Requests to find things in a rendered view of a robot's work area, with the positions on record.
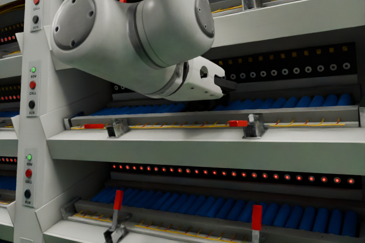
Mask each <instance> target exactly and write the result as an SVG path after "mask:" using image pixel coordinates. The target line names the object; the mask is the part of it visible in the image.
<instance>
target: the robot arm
mask: <svg viewBox="0 0 365 243"><path fill-rule="evenodd" d="M214 39H215V26H214V19H213V17H212V12H211V8H210V3H209V1H208V0H143V1H140V2H137V3H123V2H120V1H117V0H64V1H63V3H62V4H61V6H60V7H59V8H58V10H57V12H56V14H55V16H54V19H53V22H52V26H51V33H50V42H51V48H52V51H53V53H54V55H55V56H56V58H57V59H58V60H59V61H61V62H62V63H64V64H67V65H69V66H72V67H74V68H77V69H79V70H82V71H85V72H87V73H90V74H92V75H95V76H97V77H100V78H102V79H105V80H107V81H110V82H113V83H115V84H118V85H120V86H123V87H125V88H128V89H130V90H133V91H135V92H138V93H141V94H143V95H146V96H148V97H151V98H155V99H156V98H165V99H167V100H171V101H191V102H195V101H196V104H199V105H201V106H204V107H209V104H210V99H215V102H216V103H218V104H220V105H222V106H224V107H227V106H228V101H229V100H230V92H232V91H236V86H237V83H236V82H233V81H229V80H225V79H221V78H218V77H222V76H225V71H224V69H222V68H221V67H220V66H218V65H216V64H215V63H213V62H211V61H209V60H207V59H205V58H203V57H201V55H203V54H204V53H206V52H207V51H208V50H209V49H210V48H211V46H212V44H213V42H214Z"/></svg>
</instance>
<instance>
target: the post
mask: <svg viewBox="0 0 365 243"><path fill-rule="evenodd" d="M63 1H64V0H43V19H42V29H41V30H37V31H32V32H30V22H31V9H32V0H26V1H25V13H24V35H23V57H22V79H21V101H20V123H19V135H18V158H17V180H16V202H15V224H14V243H20V240H21V238H25V239H29V240H33V243H45V240H44V238H43V235H42V232H41V228H40V226H39V223H38V220H37V217H36V214H35V211H36V210H38V209H39V208H41V207H42V206H44V205H45V204H47V203H48V202H50V201H51V200H53V199H54V198H56V197H57V196H59V195H60V194H62V193H63V192H65V191H66V190H68V189H70V188H71V187H72V186H74V185H75V184H77V183H78V182H80V181H81V180H83V179H84V178H86V177H88V176H89V175H90V174H92V173H93V172H95V171H96V170H98V169H100V172H101V175H102V179H103V182H104V183H105V182H106V181H107V180H109V179H111V175H110V173H111V168H110V164H109V162H101V161H80V160H69V159H52V157H51V153H50V151H49V148H48V144H47V141H46V138H45V134H44V132H43V129H42V125H41V122H40V118H39V116H42V115H44V114H47V113H50V112H52V111H55V110H57V109H59V108H62V107H64V106H67V105H69V104H72V103H74V102H76V101H79V100H82V99H84V98H87V97H89V96H91V95H94V94H96V93H99V92H102V94H103V98H104V102H105V106H106V107H107V105H106V103H108V102H111V101H113V97H112V94H113V90H112V87H111V82H110V81H107V80H105V79H102V78H100V77H97V76H95V75H92V74H90V73H87V72H85V71H82V70H79V69H77V68H68V69H61V70H55V67H54V63H53V60H52V56H51V53H50V50H49V46H48V43H47V39H46V36H45V32H44V29H43V26H48V25H52V22H53V19H54V16H55V14H56V12H57V10H58V8H59V7H60V6H61V4H62V3H63ZM36 60H41V68H40V93H39V115H38V116H26V113H27V90H28V67H29V62H31V61H36ZM24 148H37V155H36V180H35V204H34V207H32V206H26V205H22V194H23V171H24Z"/></svg>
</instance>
